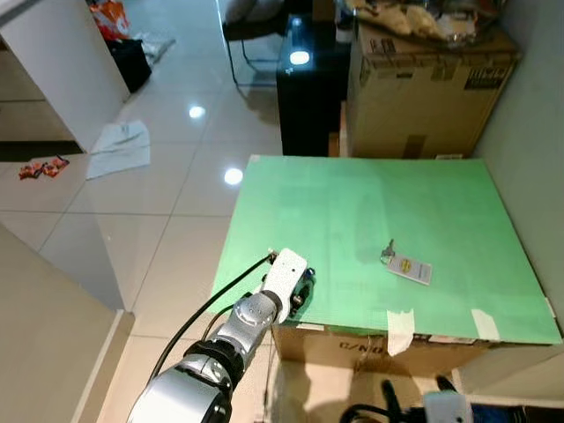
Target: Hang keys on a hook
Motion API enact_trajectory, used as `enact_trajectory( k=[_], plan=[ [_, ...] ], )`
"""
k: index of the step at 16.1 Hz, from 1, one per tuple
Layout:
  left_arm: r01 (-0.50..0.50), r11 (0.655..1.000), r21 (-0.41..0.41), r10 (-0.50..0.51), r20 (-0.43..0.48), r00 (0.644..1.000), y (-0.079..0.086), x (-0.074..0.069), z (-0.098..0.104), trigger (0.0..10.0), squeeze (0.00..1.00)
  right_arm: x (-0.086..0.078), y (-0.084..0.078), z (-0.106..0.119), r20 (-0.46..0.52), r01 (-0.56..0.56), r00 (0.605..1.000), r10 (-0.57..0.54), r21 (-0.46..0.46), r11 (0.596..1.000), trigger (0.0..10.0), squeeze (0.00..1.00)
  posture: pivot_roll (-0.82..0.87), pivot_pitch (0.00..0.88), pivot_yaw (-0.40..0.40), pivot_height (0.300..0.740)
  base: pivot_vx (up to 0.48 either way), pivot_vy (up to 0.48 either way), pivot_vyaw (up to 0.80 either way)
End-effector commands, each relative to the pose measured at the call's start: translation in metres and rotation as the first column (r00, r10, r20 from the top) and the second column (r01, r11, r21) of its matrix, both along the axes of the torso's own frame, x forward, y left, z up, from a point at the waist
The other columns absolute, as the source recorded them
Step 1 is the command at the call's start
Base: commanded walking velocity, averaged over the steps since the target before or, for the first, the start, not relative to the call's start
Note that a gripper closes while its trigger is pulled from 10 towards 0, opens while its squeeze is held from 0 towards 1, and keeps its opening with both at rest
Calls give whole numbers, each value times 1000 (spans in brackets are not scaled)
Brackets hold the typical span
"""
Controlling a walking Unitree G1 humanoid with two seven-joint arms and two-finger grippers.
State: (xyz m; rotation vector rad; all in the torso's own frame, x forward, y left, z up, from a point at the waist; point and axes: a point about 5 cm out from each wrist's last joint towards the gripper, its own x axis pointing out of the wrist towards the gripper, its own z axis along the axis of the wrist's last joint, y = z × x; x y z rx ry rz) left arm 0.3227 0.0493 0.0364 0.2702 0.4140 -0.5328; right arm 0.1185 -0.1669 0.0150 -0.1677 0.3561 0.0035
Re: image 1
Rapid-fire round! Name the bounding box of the printed cardboard box table base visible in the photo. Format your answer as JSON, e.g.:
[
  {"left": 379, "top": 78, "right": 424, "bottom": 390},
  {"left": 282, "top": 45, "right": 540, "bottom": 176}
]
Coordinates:
[{"left": 271, "top": 323, "right": 494, "bottom": 380}]

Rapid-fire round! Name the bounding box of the white tape piece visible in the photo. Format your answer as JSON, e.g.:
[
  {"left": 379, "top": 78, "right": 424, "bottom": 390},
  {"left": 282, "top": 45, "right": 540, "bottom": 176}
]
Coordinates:
[
  {"left": 471, "top": 308, "right": 501, "bottom": 343},
  {"left": 386, "top": 308, "right": 416, "bottom": 357}
]

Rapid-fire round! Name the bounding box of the green corrugated table board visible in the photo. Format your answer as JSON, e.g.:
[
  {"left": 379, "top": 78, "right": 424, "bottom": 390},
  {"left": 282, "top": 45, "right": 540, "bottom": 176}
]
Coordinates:
[{"left": 210, "top": 154, "right": 564, "bottom": 346}]

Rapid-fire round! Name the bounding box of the key with white tag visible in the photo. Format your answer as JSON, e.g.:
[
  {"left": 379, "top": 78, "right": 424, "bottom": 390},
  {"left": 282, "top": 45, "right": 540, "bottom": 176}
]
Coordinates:
[{"left": 381, "top": 240, "right": 434, "bottom": 286}]

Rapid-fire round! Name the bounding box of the glossy black cabinet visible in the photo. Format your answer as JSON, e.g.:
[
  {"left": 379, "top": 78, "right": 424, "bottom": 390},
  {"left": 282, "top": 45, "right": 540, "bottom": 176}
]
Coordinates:
[{"left": 277, "top": 13, "right": 353, "bottom": 158}]

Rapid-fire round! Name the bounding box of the large brown cardboard box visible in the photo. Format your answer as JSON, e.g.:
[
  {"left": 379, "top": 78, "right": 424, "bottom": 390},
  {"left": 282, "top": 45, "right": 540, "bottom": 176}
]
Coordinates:
[{"left": 346, "top": 25, "right": 521, "bottom": 160}]

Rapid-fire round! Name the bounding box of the white floor cloth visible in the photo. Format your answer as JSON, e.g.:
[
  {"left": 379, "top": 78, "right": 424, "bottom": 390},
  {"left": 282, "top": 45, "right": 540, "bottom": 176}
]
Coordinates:
[{"left": 85, "top": 121, "right": 152, "bottom": 181}]

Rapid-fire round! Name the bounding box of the grey cushion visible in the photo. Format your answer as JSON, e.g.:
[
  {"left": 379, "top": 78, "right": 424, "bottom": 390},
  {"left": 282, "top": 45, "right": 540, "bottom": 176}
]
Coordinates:
[
  {"left": 226, "top": 0, "right": 258, "bottom": 22},
  {"left": 254, "top": 0, "right": 287, "bottom": 20}
]

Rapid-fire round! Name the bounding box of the red snack packet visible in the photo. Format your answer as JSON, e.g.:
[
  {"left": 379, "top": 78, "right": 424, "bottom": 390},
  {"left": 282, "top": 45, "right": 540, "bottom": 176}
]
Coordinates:
[
  {"left": 19, "top": 161, "right": 45, "bottom": 181},
  {"left": 42, "top": 156, "right": 70, "bottom": 177}
]

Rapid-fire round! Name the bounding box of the black bag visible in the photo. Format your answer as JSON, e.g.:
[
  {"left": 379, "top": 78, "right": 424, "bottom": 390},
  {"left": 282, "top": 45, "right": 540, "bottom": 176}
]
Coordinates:
[{"left": 108, "top": 37, "right": 153, "bottom": 94}]

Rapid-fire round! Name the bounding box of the cellophane wrapped gift basket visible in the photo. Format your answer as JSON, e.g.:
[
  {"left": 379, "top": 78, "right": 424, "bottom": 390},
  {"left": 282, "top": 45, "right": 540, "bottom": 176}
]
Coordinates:
[{"left": 339, "top": 0, "right": 499, "bottom": 47}]

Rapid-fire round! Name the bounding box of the white plastic bag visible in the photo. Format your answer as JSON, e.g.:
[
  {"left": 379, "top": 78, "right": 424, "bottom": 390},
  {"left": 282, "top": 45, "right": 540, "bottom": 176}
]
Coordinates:
[{"left": 132, "top": 33, "right": 175, "bottom": 65}]

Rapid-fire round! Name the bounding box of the orange printed bag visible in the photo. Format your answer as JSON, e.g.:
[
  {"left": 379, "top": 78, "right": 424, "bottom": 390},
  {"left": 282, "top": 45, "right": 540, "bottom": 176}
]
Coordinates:
[{"left": 88, "top": 0, "right": 131, "bottom": 41}]

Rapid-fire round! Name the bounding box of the white counter with drawers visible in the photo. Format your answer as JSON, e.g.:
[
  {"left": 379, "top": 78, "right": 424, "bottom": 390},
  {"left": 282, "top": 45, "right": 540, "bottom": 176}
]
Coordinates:
[{"left": 0, "top": 0, "right": 131, "bottom": 152}]

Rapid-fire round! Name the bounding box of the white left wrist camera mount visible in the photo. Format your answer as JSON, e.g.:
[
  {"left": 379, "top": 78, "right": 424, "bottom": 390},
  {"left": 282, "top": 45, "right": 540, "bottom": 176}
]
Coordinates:
[{"left": 262, "top": 249, "right": 309, "bottom": 311}]

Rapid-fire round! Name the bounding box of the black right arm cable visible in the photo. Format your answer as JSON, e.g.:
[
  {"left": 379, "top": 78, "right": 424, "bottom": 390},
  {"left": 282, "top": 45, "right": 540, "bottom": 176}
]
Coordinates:
[{"left": 339, "top": 402, "right": 393, "bottom": 423}]

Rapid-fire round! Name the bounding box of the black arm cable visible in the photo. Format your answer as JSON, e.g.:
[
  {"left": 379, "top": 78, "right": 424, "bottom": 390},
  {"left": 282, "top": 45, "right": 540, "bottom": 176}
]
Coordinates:
[
  {"left": 152, "top": 253, "right": 276, "bottom": 382},
  {"left": 339, "top": 402, "right": 393, "bottom": 423}
]

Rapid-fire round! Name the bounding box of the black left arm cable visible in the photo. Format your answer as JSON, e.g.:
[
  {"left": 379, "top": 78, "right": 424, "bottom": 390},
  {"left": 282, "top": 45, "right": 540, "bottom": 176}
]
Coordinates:
[{"left": 152, "top": 253, "right": 276, "bottom": 382}]

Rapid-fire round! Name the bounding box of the black metal frame chair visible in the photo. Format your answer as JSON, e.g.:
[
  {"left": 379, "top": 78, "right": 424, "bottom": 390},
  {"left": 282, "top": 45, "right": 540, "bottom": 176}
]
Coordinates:
[{"left": 220, "top": 0, "right": 292, "bottom": 89}]

